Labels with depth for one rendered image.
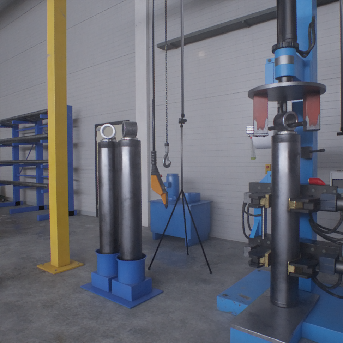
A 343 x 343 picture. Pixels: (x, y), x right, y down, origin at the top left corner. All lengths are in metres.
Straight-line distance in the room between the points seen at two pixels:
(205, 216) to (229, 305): 2.33
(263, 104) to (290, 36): 0.59
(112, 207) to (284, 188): 1.62
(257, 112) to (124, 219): 1.48
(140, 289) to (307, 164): 1.88
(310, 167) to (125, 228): 1.72
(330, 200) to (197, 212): 2.58
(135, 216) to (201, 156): 2.63
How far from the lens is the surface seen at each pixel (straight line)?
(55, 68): 3.98
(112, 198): 3.07
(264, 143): 3.45
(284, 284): 2.60
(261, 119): 2.47
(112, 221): 3.10
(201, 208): 4.78
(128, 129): 2.85
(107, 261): 3.18
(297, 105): 2.94
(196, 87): 5.44
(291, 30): 2.77
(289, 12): 2.82
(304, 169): 2.88
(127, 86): 6.61
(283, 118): 2.46
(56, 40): 4.09
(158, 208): 4.91
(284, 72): 2.54
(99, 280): 3.29
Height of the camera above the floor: 1.28
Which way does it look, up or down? 2 degrees down
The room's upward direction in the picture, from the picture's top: straight up
